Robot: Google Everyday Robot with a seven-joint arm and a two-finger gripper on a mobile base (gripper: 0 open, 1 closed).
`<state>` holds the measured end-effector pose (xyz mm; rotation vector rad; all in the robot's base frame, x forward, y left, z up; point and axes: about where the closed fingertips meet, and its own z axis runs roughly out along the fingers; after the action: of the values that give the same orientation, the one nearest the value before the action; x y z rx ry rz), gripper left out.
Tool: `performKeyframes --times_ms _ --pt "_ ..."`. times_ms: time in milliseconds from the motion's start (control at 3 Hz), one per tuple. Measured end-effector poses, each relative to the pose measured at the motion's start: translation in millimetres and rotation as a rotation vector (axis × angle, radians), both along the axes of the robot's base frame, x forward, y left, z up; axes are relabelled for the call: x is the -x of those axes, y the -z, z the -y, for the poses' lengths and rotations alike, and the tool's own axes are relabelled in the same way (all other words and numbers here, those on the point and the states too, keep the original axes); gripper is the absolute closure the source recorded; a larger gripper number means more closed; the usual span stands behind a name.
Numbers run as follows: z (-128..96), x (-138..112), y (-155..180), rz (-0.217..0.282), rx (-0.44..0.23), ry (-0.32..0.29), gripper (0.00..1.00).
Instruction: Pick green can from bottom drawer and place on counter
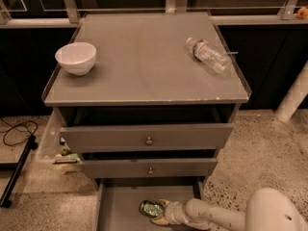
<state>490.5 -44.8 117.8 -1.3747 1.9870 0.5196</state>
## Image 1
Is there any grey drawer cabinet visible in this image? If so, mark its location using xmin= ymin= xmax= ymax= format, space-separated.
xmin=41 ymin=12 xmax=252 ymax=231

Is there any black metal stand leg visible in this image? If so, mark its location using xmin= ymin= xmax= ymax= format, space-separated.
xmin=0 ymin=135 xmax=39 ymax=208

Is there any white ceramic bowl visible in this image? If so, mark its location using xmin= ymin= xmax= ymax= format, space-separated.
xmin=55 ymin=42 xmax=97 ymax=75

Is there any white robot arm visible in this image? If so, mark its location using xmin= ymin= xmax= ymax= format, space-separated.
xmin=151 ymin=188 xmax=308 ymax=231

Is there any grey drawer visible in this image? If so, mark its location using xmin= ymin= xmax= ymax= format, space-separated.
xmin=60 ymin=123 xmax=233 ymax=153
xmin=81 ymin=158 xmax=218 ymax=178
xmin=93 ymin=179 xmax=204 ymax=231

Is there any round brass middle knob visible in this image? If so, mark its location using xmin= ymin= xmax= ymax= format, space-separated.
xmin=147 ymin=167 xmax=154 ymax=175

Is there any round brass knob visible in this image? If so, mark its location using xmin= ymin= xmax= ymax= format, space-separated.
xmin=145 ymin=137 xmax=153 ymax=146
xmin=147 ymin=167 xmax=154 ymax=175

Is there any clear plastic water bottle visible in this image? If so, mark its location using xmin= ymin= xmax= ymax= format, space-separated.
xmin=187 ymin=38 xmax=232 ymax=74

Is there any clear acrylic side bin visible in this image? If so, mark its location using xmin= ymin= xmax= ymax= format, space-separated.
xmin=36 ymin=114 xmax=79 ymax=165

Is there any small orange object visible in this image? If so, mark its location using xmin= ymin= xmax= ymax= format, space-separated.
xmin=296 ymin=7 xmax=308 ymax=19

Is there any black floor cable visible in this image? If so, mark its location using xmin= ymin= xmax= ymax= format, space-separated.
xmin=0 ymin=116 xmax=39 ymax=147

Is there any grey bottom drawer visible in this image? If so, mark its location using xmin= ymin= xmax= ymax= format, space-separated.
xmin=93 ymin=179 xmax=204 ymax=231

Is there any round brass top knob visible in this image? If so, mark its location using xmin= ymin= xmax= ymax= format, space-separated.
xmin=145 ymin=137 xmax=153 ymax=146

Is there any metal railing frame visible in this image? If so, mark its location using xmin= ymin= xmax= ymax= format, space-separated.
xmin=0 ymin=0 xmax=308 ymax=28

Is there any crushed green soda can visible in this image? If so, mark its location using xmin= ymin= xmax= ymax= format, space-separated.
xmin=139 ymin=200 xmax=165 ymax=218

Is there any grey middle drawer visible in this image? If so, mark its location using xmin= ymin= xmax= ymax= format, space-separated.
xmin=81 ymin=158 xmax=218 ymax=178

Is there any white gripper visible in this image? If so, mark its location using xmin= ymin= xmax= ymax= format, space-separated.
xmin=151 ymin=199 xmax=189 ymax=226

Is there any grey top drawer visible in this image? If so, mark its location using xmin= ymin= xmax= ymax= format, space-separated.
xmin=60 ymin=123 xmax=233 ymax=153

